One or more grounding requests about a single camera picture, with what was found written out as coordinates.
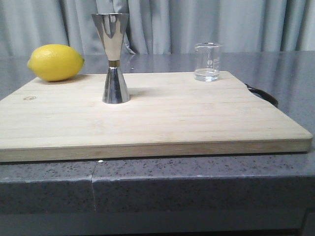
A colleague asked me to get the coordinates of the glass measuring beaker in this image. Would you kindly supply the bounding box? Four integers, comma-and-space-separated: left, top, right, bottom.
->
194, 42, 222, 82

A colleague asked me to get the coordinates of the steel double jigger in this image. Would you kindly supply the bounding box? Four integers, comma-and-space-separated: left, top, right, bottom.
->
92, 13, 130, 104

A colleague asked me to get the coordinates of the wooden cutting board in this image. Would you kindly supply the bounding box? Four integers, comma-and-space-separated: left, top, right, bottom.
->
0, 71, 313, 162

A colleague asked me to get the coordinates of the grey curtain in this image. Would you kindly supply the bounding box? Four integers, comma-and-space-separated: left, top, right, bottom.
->
0, 0, 315, 56

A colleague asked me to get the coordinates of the yellow lemon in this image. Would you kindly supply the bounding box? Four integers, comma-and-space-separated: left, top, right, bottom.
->
27, 44, 84, 82

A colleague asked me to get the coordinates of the black cutting board handle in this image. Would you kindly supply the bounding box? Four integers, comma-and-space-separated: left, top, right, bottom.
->
245, 84, 278, 107

